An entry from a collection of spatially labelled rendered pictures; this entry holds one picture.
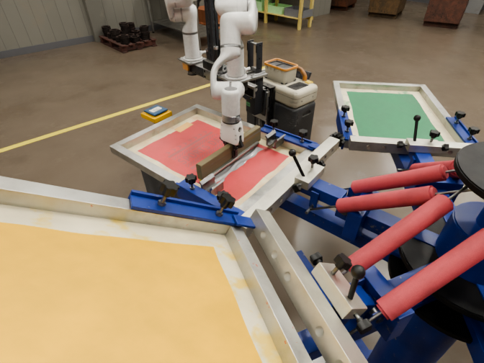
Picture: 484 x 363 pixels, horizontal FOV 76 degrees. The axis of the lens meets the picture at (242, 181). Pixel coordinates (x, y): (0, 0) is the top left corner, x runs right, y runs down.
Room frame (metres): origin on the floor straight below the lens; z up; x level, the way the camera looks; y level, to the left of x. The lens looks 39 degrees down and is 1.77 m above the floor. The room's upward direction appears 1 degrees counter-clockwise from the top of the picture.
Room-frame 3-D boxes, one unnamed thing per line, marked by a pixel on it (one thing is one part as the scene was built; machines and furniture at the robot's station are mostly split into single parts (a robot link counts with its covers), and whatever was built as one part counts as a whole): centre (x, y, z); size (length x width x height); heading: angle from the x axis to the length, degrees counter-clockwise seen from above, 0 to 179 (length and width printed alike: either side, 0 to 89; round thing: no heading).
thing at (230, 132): (1.16, 0.04, 1.12); 0.10 x 0.08 x 0.11; 51
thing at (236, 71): (1.75, 0.01, 1.21); 0.16 x 0.13 x 0.15; 130
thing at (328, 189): (0.87, -0.30, 1.02); 0.17 x 0.06 x 0.05; 51
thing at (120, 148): (1.23, 0.14, 0.97); 0.79 x 0.58 x 0.04; 51
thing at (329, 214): (0.96, -0.20, 0.89); 1.24 x 0.06 x 0.06; 51
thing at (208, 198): (0.86, 0.13, 0.97); 0.30 x 0.05 x 0.07; 51
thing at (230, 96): (1.21, 0.03, 1.24); 0.15 x 0.10 x 0.11; 0
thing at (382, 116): (1.46, -0.82, 1.05); 1.08 x 0.61 x 0.23; 171
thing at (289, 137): (1.29, -0.22, 0.97); 0.30 x 0.05 x 0.07; 51
